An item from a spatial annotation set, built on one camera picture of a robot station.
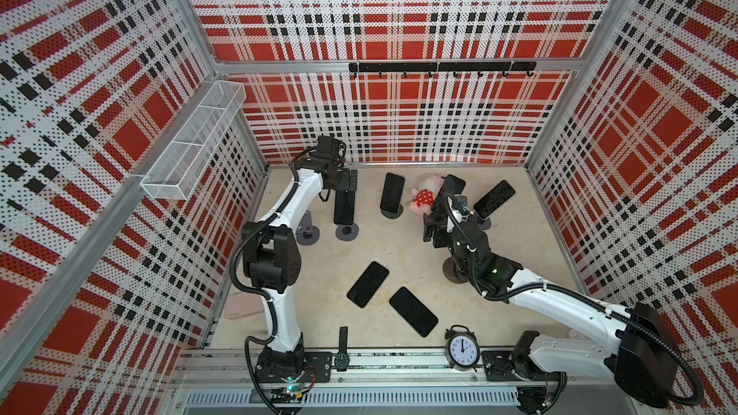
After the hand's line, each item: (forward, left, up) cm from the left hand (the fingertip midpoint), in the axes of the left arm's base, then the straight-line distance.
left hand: (341, 185), depth 93 cm
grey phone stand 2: (-7, 0, -18) cm, 19 cm away
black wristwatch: (-47, -2, -16) cm, 50 cm away
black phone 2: (-6, -1, -5) cm, 8 cm away
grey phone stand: (-10, +13, -14) cm, 21 cm away
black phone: (-27, -8, -17) cm, 33 cm away
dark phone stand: (-1, -16, -16) cm, 23 cm away
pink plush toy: (+3, -29, -10) cm, 30 cm away
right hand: (-17, -30, +5) cm, 34 cm away
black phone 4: (-35, -23, -19) cm, 46 cm away
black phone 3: (+2, -17, -4) cm, 18 cm away
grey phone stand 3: (-5, -50, -16) cm, 53 cm away
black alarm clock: (-45, -34, -14) cm, 59 cm away
